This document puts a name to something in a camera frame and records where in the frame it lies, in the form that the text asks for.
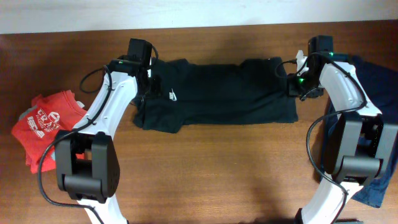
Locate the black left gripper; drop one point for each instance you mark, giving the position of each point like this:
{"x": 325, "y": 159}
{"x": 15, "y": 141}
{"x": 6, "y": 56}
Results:
{"x": 157, "y": 86}

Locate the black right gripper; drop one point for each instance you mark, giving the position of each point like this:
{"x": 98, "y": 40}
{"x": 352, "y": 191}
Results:
{"x": 293, "y": 91}

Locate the black t-shirt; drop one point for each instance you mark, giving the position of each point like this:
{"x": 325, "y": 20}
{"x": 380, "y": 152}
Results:
{"x": 184, "y": 93}

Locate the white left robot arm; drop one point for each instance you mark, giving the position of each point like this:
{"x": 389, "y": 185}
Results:
{"x": 87, "y": 166}

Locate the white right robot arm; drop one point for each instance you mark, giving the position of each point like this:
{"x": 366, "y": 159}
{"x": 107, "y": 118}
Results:
{"x": 361, "y": 124}

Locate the blue folded garment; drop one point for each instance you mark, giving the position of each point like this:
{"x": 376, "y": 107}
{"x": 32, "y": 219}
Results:
{"x": 380, "y": 83}

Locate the red folded t-shirt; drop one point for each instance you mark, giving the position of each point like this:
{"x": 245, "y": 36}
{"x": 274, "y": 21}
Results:
{"x": 38, "y": 129}

